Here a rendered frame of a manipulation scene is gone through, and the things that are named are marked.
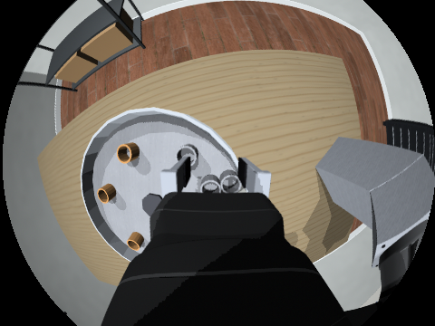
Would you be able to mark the bronze bushing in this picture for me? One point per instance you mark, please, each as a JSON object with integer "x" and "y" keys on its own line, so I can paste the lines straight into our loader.
{"x": 122, "y": 152}
{"x": 137, "y": 239}
{"x": 106, "y": 192}

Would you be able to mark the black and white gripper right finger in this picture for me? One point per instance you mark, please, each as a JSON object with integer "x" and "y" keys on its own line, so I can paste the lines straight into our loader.
{"x": 253, "y": 178}

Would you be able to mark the grey metal ring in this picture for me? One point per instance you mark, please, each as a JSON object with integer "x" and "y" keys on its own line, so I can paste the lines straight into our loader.
{"x": 189, "y": 146}
{"x": 210, "y": 178}
{"x": 229, "y": 189}

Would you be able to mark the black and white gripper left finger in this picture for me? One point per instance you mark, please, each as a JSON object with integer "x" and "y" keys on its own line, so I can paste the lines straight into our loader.
{"x": 174, "y": 179}

